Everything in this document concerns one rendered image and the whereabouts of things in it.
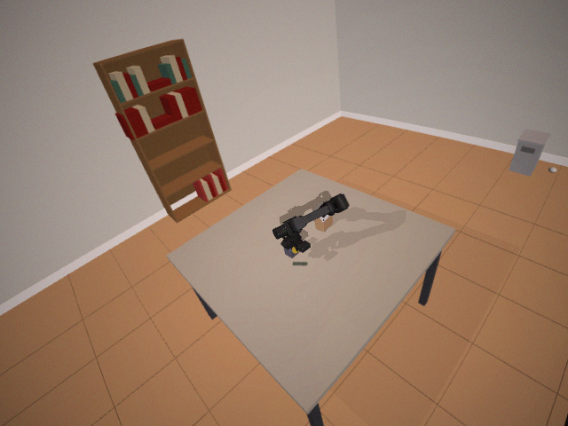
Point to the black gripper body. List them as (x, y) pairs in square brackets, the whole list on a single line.
[(301, 245)]

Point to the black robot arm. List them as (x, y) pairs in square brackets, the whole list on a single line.
[(295, 224)]

